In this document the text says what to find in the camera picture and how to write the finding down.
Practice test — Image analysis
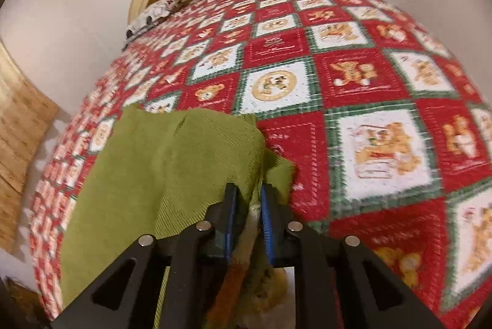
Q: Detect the green orange cream striped sweater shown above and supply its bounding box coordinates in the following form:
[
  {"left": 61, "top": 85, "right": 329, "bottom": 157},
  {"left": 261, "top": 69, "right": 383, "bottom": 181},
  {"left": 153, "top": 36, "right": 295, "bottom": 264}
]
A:
[{"left": 60, "top": 106, "right": 295, "bottom": 328}]

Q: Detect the red patchwork bear bedspread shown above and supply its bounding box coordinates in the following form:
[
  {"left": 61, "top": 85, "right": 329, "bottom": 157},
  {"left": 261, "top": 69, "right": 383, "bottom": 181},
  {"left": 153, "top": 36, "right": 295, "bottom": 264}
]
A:
[{"left": 30, "top": 0, "right": 491, "bottom": 328}]

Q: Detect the beige side curtain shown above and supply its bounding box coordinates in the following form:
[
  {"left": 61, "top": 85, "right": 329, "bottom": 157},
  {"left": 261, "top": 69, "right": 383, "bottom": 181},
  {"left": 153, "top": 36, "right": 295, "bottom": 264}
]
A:
[{"left": 0, "top": 46, "right": 59, "bottom": 253}]

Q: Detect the grey white patterned pillow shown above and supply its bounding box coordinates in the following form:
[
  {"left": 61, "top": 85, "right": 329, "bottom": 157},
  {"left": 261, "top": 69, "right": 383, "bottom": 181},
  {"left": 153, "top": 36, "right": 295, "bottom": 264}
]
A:
[{"left": 124, "top": 0, "right": 192, "bottom": 46}]

